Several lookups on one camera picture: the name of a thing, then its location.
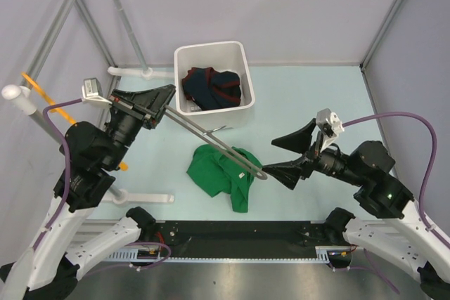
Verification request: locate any white plastic bin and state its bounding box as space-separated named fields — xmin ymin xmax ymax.
xmin=174 ymin=41 xmax=255 ymax=129

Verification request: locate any navy maroon tank top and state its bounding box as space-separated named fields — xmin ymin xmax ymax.
xmin=181 ymin=67 xmax=242 ymax=111

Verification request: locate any green tank top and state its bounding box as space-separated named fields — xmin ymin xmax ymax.
xmin=187 ymin=144 xmax=255 ymax=213

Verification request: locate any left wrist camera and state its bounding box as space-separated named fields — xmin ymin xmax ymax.
xmin=82 ymin=78 xmax=112 ymax=108

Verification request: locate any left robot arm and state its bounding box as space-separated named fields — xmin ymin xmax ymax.
xmin=1 ymin=80 xmax=176 ymax=299

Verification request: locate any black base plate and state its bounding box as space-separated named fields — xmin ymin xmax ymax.
xmin=158 ymin=221 xmax=350 ymax=262

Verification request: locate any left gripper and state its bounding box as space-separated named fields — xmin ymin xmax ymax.
xmin=104 ymin=84 xmax=178 ymax=168

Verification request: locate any clothes rack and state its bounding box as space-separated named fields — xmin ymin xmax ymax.
xmin=0 ymin=0 xmax=176 ymax=206

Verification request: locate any grey velvet hanger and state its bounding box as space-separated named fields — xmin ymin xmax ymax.
xmin=165 ymin=105 xmax=268 ymax=181

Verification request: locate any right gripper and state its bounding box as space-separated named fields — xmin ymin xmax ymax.
xmin=260 ymin=118 xmax=365 ymax=190

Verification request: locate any yellow plastic hanger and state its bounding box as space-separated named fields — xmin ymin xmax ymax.
xmin=20 ymin=72 xmax=129 ymax=171

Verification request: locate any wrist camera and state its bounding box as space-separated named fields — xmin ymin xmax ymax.
xmin=82 ymin=78 xmax=112 ymax=108
xmin=316 ymin=108 xmax=345 ymax=152

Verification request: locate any white cable duct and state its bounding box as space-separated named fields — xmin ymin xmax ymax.
xmin=84 ymin=247 xmax=333 ymax=264

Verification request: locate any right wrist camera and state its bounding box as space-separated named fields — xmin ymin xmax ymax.
xmin=316 ymin=108 xmax=345 ymax=152

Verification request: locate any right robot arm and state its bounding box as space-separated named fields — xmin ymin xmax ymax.
xmin=263 ymin=112 xmax=449 ymax=299

